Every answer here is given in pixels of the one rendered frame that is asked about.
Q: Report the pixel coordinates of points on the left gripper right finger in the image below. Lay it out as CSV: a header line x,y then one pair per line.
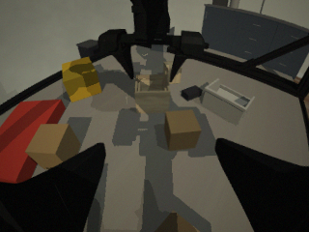
x,y
273,193

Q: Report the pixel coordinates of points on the red flat rectangular block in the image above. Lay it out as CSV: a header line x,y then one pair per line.
x,y
16,133

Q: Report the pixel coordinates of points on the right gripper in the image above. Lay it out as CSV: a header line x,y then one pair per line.
x,y
150,21

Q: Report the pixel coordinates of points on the yellow rectangular block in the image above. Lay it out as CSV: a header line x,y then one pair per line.
x,y
80,79

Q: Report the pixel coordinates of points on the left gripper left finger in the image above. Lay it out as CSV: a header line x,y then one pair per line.
x,y
59,199

